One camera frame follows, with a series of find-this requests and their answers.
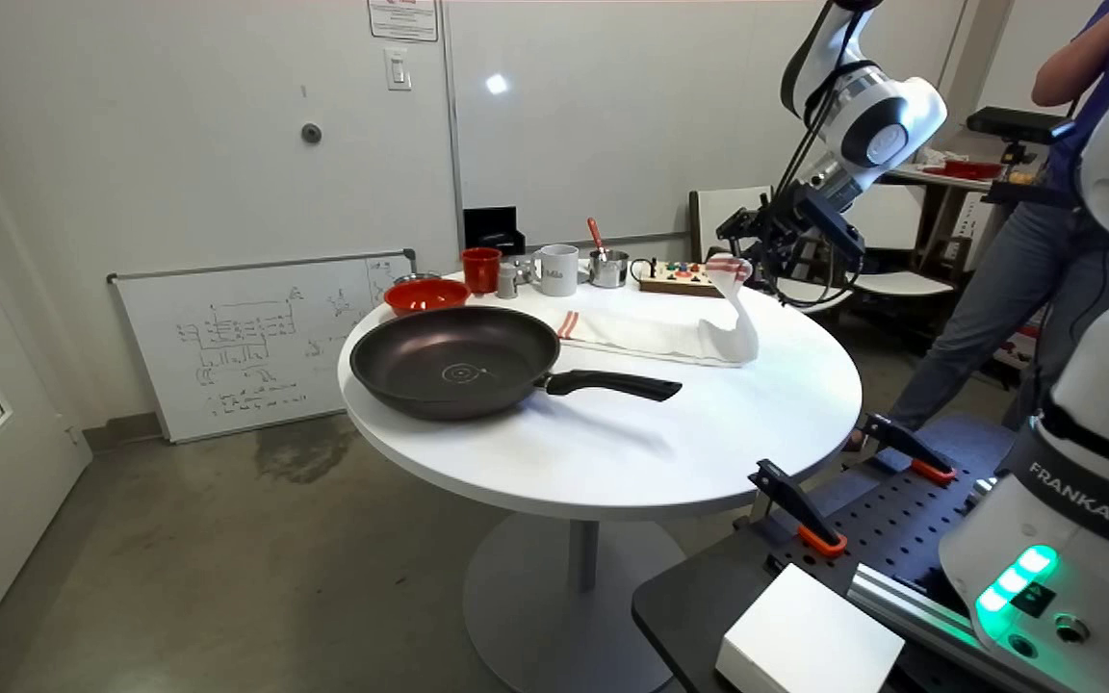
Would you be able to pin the white towel red stripes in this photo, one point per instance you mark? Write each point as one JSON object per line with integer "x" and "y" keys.
{"x": 677, "y": 341}

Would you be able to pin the person in blue shirt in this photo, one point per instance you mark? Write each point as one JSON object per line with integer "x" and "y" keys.
{"x": 1047, "y": 257}

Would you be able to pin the whiteboard leaning on wall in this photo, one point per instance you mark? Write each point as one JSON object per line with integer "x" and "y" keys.
{"x": 253, "y": 343}

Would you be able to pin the wooden toy board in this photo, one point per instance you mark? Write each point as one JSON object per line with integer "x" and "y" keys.
{"x": 688, "y": 278}

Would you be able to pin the black wall tray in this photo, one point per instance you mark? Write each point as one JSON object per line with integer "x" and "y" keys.
{"x": 495, "y": 229}

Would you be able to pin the white mug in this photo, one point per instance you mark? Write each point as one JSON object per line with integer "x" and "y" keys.
{"x": 558, "y": 272}

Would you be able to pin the aluminium rail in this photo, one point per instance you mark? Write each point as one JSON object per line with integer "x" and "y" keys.
{"x": 941, "y": 651}

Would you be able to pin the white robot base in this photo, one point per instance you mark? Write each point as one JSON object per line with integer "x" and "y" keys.
{"x": 1035, "y": 553}

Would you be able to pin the steel pot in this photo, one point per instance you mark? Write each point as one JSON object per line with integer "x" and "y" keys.
{"x": 609, "y": 266}

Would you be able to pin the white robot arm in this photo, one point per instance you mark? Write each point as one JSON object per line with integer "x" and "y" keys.
{"x": 860, "y": 125}

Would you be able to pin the red cup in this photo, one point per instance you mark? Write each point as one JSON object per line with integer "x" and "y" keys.
{"x": 482, "y": 266}

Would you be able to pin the small steel cup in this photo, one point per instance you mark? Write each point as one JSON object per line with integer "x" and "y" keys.
{"x": 510, "y": 278}

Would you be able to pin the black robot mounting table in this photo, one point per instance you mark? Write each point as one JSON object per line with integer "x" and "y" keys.
{"x": 887, "y": 515}

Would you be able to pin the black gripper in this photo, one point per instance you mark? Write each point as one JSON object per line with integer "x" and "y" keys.
{"x": 778, "y": 229}

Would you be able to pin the red bowl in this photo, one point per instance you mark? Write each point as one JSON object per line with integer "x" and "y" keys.
{"x": 425, "y": 296}

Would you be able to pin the white box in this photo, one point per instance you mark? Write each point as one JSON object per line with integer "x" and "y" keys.
{"x": 801, "y": 637}

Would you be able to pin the black clamp orange tip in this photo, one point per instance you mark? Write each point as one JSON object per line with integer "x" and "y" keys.
{"x": 790, "y": 500}

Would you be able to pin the black frying pan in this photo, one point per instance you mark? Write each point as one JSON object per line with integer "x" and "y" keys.
{"x": 470, "y": 365}

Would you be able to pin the round white table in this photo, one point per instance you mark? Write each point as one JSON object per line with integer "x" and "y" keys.
{"x": 591, "y": 483}

